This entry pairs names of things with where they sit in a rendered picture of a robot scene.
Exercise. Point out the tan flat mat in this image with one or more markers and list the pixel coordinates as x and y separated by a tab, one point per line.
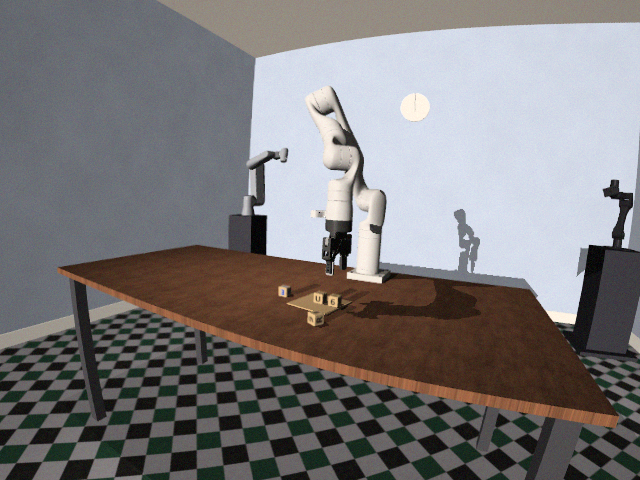
307	303

